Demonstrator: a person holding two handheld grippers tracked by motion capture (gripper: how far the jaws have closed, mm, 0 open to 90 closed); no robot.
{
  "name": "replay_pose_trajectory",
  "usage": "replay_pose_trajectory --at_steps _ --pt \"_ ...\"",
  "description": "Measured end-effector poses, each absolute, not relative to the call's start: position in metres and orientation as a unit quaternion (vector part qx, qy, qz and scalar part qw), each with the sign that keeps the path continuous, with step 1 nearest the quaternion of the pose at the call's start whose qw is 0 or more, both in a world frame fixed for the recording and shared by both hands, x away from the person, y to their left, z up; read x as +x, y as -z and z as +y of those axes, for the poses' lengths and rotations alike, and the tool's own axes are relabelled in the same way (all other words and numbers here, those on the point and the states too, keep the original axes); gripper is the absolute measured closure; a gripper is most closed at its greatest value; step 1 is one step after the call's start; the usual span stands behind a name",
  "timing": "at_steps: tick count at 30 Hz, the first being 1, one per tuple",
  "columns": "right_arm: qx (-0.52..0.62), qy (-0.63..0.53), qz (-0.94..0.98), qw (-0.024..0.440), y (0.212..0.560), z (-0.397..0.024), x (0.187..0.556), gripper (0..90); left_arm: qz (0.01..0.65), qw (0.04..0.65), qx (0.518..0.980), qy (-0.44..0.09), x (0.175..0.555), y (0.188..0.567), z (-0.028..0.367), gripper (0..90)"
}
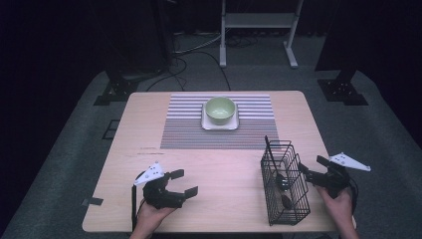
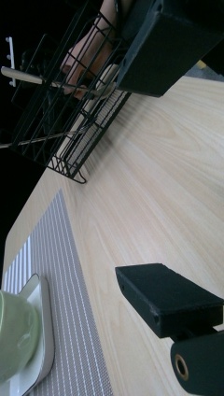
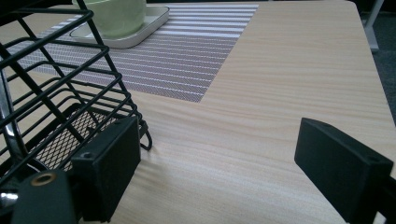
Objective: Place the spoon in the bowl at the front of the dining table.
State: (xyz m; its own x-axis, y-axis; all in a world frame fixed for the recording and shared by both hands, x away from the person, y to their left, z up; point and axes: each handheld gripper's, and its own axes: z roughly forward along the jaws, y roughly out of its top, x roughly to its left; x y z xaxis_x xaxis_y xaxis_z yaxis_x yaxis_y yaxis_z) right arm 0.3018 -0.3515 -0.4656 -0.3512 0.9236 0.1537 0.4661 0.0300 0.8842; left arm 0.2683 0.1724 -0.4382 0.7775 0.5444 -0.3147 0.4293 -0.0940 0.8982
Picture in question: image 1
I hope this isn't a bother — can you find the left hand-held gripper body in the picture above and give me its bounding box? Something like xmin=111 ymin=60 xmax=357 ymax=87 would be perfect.
xmin=133 ymin=161 xmax=187 ymax=210

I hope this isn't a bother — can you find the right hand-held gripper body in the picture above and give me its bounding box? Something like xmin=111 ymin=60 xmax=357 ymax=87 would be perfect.
xmin=310 ymin=152 xmax=372 ymax=199

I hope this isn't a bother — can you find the dark metal spoon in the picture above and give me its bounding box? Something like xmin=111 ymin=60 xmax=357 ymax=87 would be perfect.
xmin=280 ymin=192 xmax=295 ymax=211
xmin=264 ymin=134 xmax=291 ymax=192

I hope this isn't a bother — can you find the black wire basket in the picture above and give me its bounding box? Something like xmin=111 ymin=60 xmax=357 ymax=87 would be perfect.
xmin=260 ymin=138 xmax=312 ymax=227

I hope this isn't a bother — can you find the light green bowl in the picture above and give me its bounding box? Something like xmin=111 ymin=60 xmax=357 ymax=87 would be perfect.
xmin=204 ymin=96 xmax=237 ymax=126

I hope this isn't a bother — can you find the person's left hand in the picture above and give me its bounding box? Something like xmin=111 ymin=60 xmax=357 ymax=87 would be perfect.
xmin=135 ymin=199 xmax=177 ymax=232

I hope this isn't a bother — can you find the person's right hand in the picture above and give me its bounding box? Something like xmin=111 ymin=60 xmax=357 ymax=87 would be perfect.
xmin=315 ymin=185 xmax=354 ymax=224

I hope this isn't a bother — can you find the striped placemat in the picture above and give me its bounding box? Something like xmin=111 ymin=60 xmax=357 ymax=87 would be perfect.
xmin=159 ymin=94 xmax=280 ymax=150

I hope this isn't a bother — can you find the white square plate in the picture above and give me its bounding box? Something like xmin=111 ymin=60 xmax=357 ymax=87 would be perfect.
xmin=200 ymin=103 xmax=240 ymax=131

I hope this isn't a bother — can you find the dark tape strip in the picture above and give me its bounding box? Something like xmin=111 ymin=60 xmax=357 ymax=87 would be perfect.
xmin=81 ymin=196 xmax=105 ymax=208

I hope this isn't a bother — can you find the black stand base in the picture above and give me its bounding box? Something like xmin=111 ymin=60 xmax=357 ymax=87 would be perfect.
xmin=93 ymin=68 xmax=140 ymax=107
xmin=316 ymin=68 xmax=369 ymax=107

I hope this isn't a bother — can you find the white metal stand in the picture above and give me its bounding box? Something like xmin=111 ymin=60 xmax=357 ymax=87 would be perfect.
xmin=219 ymin=0 xmax=305 ymax=70

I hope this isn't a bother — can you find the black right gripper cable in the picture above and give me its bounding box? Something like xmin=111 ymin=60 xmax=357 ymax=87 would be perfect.
xmin=347 ymin=176 xmax=360 ymax=214

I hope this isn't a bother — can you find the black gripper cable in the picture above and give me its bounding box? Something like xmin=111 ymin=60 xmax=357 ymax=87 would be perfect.
xmin=347 ymin=176 xmax=360 ymax=214
xmin=130 ymin=169 xmax=147 ymax=232

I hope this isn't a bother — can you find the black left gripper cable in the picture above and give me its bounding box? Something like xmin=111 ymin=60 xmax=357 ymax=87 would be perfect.
xmin=130 ymin=169 xmax=147 ymax=232

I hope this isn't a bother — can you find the black floor cable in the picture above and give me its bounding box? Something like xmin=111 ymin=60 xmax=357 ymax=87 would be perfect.
xmin=145 ymin=50 xmax=232 ymax=93

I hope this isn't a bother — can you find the grey floor cable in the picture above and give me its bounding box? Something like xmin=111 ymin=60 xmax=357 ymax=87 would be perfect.
xmin=172 ymin=32 xmax=223 ymax=56

